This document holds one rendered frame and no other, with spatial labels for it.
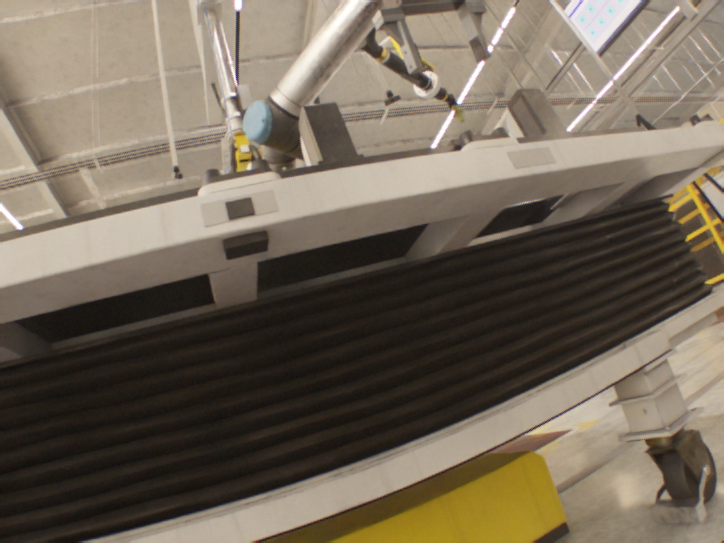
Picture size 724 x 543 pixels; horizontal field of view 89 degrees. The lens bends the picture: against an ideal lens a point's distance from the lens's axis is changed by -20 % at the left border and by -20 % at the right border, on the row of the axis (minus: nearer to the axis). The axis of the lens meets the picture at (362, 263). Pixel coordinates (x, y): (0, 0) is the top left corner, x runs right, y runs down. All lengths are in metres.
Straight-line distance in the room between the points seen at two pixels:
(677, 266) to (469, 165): 0.93
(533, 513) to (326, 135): 0.96
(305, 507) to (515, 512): 0.61
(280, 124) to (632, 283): 0.98
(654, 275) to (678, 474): 0.55
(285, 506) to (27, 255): 0.49
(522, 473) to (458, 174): 0.75
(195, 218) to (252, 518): 0.43
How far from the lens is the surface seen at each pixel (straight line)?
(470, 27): 0.79
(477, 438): 0.78
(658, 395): 1.06
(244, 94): 2.66
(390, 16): 0.70
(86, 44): 11.88
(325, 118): 0.78
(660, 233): 1.51
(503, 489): 1.14
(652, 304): 1.34
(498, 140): 0.80
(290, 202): 0.61
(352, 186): 0.64
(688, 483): 1.18
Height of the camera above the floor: 0.51
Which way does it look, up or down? 18 degrees up
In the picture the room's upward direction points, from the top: 20 degrees counter-clockwise
